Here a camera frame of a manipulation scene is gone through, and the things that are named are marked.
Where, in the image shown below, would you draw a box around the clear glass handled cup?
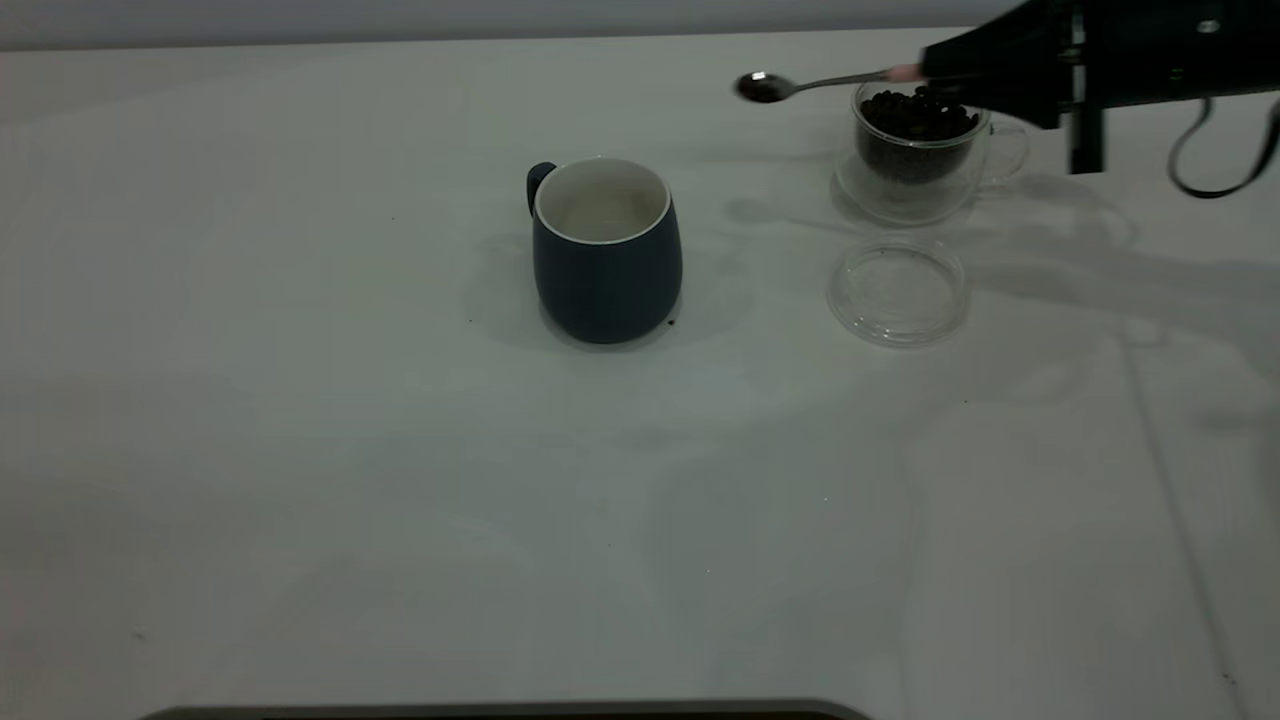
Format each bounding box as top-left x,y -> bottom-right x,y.
835,75 -> 1031,226

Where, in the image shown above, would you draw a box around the metal spoon with pink handle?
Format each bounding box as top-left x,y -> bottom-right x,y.
735,66 -> 926,105

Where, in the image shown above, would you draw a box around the black looped cable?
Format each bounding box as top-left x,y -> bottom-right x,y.
1167,94 -> 1280,200

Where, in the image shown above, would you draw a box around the clear round glass lid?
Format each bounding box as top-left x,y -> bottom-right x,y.
827,235 -> 971,349

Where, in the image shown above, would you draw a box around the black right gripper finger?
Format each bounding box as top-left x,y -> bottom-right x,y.
919,0 -> 1077,83
934,78 -> 1077,130

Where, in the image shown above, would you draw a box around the dark grey ceramic mug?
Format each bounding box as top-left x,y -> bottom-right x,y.
526,155 -> 684,346

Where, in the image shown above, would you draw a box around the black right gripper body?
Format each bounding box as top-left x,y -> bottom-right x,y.
1060,0 -> 1280,177

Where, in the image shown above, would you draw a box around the roasted coffee beans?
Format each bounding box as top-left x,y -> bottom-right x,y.
860,85 -> 982,183

